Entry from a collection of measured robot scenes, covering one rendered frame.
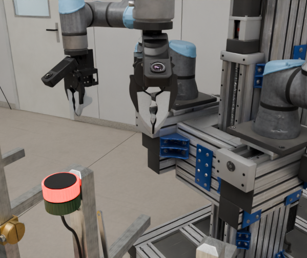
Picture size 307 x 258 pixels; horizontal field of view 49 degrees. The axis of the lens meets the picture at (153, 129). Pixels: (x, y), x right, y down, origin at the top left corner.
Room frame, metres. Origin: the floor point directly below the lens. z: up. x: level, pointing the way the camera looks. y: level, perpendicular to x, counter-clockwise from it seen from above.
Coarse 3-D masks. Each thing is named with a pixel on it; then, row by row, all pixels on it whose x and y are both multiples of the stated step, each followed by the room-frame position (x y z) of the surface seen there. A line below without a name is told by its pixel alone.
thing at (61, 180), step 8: (56, 176) 0.51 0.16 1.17; (64, 176) 0.51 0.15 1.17; (72, 176) 0.51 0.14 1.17; (48, 184) 0.48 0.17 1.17; (56, 184) 0.48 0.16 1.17; (64, 184) 0.48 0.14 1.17; (72, 184) 0.48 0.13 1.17; (80, 208) 0.51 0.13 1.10; (64, 224) 0.49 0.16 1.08; (72, 232) 0.50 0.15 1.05; (80, 248) 0.51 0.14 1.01; (80, 256) 0.51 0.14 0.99
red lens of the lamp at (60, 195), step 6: (78, 180) 0.49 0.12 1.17; (42, 186) 0.48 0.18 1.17; (72, 186) 0.48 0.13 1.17; (78, 186) 0.49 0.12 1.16; (48, 192) 0.47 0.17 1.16; (54, 192) 0.46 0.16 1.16; (60, 192) 0.46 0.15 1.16; (66, 192) 0.47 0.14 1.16; (72, 192) 0.47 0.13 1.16; (78, 192) 0.49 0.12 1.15; (48, 198) 0.47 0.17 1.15; (54, 198) 0.46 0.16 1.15; (60, 198) 0.46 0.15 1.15; (66, 198) 0.47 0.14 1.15; (72, 198) 0.47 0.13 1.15
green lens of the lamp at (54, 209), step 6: (78, 198) 0.49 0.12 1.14; (48, 204) 0.47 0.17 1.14; (54, 204) 0.46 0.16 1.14; (60, 204) 0.46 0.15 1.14; (66, 204) 0.47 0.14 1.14; (72, 204) 0.47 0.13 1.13; (78, 204) 0.48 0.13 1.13; (48, 210) 0.47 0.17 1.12; (54, 210) 0.46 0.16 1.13; (60, 210) 0.46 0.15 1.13; (66, 210) 0.47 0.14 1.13; (72, 210) 0.47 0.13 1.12
